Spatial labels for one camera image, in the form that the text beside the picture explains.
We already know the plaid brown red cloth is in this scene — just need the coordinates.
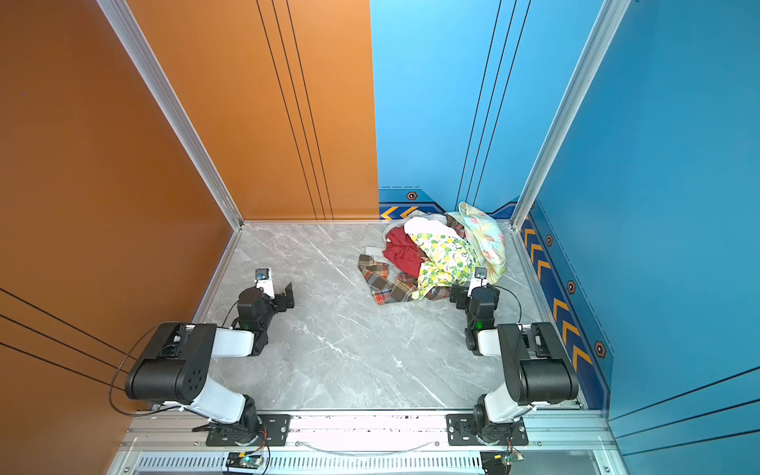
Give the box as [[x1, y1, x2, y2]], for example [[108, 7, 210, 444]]
[[358, 255, 456, 305]]

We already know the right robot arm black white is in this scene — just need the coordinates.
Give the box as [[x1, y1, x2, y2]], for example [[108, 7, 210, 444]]
[[449, 284, 580, 445]]

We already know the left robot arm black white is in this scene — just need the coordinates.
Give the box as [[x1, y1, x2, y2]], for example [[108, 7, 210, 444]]
[[125, 284, 295, 447]]

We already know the yellow green lemon print cloth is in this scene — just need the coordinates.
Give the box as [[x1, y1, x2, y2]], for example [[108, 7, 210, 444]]
[[410, 232, 479, 300]]

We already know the pastel floral cloth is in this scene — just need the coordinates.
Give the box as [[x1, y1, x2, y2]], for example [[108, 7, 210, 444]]
[[450, 202, 507, 284]]

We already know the grey white cloth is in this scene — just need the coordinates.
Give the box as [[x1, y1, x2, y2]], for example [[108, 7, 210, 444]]
[[383, 211, 459, 239]]

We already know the left green circuit board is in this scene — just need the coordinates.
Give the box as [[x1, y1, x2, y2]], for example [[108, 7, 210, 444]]
[[225, 451, 265, 474]]

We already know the right circuit board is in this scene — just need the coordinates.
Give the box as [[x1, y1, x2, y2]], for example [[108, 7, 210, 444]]
[[480, 450, 524, 475]]

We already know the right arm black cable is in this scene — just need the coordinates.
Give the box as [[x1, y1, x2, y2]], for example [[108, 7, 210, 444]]
[[494, 284, 524, 325]]

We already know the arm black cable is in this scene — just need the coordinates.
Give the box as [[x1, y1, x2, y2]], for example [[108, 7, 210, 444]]
[[494, 284, 524, 325], [107, 323, 179, 417]]

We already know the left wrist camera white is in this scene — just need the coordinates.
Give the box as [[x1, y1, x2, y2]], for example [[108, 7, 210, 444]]
[[255, 267, 275, 299]]

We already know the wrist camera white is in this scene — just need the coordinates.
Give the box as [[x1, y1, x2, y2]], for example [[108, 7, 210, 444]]
[[255, 267, 275, 299], [467, 266, 488, 297]]

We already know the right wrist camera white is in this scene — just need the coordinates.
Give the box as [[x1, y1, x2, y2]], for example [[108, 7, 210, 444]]
[[467, 266, 488, 297]]

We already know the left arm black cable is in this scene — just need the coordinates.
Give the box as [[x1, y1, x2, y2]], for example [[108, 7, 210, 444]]
[[107, 323, 179, 417]]

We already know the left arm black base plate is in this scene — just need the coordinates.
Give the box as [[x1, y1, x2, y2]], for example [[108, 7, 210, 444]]
[[206, 413, 292, 448]]

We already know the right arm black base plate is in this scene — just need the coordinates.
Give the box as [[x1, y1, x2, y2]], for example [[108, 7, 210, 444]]
[[445, 413, 530, 447]]

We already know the aluminium front rail frame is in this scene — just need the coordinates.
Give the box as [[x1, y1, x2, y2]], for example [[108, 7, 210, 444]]
[[108, 409, 627, 474]]

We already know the right aluminium corner post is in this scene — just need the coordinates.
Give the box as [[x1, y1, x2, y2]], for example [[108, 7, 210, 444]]
[[511, 0, 631, 232]]

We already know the aluminium corner post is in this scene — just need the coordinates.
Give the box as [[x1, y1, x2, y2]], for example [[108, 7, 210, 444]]
[[511, 0, 631, 232], [97, 0, 245, 232]]

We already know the left aluminium corner post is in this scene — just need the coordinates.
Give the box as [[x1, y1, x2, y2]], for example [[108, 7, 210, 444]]
[[97, 0, 245, 232]]

